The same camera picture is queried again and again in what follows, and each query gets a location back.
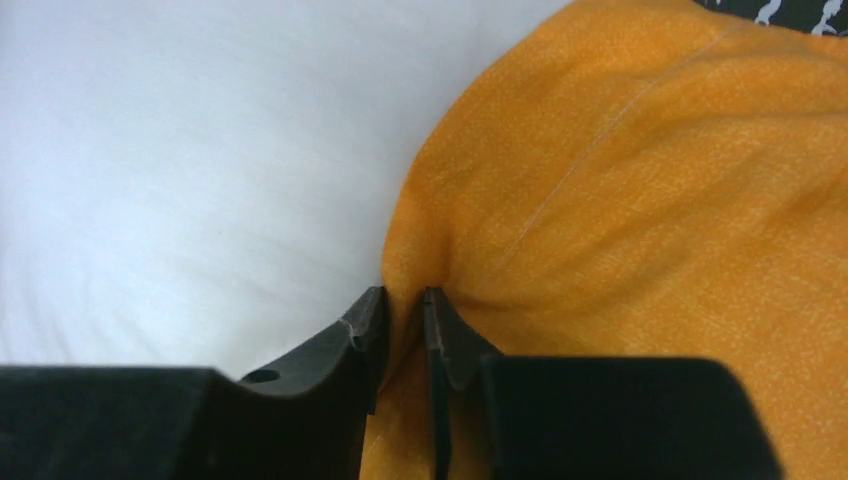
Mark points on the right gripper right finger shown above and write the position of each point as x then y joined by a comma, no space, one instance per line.
571,417

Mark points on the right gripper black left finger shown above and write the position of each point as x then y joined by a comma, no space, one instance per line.
301,416

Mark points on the orange printed pillowcase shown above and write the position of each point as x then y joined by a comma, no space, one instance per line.
639,177

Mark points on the white pillow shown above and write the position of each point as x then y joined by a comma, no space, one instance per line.
211,182

